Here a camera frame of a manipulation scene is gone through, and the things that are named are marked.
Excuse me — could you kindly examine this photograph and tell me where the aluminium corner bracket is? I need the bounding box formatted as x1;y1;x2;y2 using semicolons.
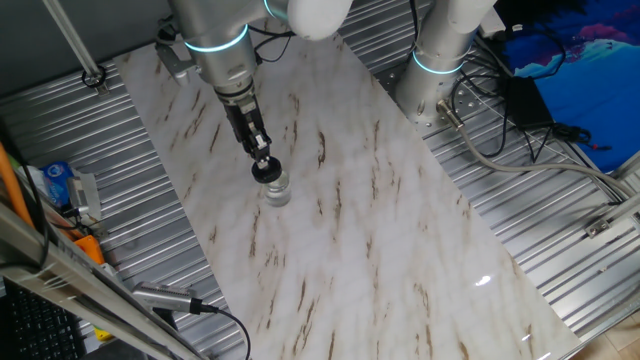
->
583;191;640;240

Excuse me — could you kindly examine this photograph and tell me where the orange tube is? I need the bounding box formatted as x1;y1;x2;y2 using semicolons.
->
0;141;37;232

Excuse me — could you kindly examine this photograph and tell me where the white power strip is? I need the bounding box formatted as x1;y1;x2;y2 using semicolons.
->
476;6;507;40

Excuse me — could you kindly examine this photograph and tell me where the blue printed cloth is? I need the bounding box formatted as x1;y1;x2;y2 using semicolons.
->
499;0;640;174

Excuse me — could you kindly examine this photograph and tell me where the black camera cable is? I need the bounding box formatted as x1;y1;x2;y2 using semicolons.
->
191;298;253;360

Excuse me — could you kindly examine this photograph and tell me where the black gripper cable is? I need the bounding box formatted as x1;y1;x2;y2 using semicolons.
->
246;23;297;65

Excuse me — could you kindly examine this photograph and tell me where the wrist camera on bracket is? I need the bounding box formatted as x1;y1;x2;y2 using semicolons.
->
153;18;202;87

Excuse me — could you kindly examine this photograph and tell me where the black power adapter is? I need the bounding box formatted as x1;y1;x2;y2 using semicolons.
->
503;75;556;132

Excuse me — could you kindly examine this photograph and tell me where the small clear glass jar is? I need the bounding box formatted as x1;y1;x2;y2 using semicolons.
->
261;169;293;208

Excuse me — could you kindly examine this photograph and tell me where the orange button box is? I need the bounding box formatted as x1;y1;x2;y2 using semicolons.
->
73;233;107;267

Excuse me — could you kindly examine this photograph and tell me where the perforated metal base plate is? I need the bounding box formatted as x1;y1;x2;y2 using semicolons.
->
374;63;487;140

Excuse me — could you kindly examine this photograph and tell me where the thick grey cable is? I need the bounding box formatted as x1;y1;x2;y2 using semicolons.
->
435;98;635;200

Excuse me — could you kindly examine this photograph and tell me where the blue tissue pack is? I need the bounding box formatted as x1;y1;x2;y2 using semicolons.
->
38;160;77;209

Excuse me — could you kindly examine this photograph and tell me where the black ring clamp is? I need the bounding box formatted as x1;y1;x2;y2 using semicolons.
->
80;64;108;91

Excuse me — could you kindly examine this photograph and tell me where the thin black cable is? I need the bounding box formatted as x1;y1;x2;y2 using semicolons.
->
0;118;52;267

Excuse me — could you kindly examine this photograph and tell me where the black dropper lid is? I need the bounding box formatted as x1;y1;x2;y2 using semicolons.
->
250;156;283;185

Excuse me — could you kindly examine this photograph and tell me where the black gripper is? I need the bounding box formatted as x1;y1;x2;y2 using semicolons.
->
219;89;275;169

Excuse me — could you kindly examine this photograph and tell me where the white marble pattern mat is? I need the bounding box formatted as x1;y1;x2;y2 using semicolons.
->
113;0;584;360

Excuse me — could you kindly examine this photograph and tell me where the black keyboard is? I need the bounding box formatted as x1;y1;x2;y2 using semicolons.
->
0;278;90;360

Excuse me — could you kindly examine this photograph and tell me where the silver ribbed camera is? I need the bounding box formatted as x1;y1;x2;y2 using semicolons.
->
131;281;202;315

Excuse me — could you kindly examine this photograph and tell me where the small silver metal bracket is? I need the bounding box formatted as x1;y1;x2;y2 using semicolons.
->
66;171;104;222

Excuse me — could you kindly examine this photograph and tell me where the aluminium frame beam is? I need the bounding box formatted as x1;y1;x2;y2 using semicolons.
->
0;199;207;360

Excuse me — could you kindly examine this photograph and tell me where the aluminium pole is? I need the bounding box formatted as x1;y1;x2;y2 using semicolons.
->
41;0;110;97

